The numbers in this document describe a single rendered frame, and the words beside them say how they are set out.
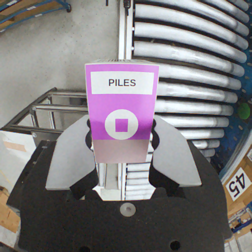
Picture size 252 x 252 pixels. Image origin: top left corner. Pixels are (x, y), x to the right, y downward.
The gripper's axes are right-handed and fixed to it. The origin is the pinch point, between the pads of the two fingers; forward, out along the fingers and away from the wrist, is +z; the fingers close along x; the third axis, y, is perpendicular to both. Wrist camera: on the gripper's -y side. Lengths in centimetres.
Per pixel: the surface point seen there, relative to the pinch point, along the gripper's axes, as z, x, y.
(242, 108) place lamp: 24, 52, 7
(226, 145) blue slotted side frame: 28, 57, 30
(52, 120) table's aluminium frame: 89, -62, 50
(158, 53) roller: 29.9, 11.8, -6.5
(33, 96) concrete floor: 105, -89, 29
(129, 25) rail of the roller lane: 30.3, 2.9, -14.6
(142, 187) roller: 30, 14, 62
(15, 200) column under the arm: -0.3, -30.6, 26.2
